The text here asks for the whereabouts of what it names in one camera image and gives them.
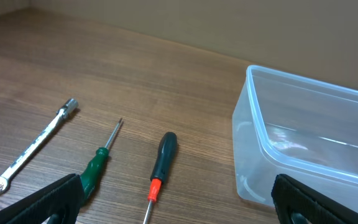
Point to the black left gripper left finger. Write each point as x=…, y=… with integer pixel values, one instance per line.
x=59, y=202

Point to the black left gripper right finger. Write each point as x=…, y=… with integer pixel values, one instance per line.
x=295, y=202

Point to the clear plastic storage container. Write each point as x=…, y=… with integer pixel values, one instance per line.
x=301, y=127

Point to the black red handled screwdriver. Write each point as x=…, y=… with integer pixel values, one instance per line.
x=165, y=156

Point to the silver flex socket wrench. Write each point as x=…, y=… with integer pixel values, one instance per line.
x=62, y=115

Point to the green handled screwdriver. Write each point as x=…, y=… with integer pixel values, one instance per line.
x=93, y=172

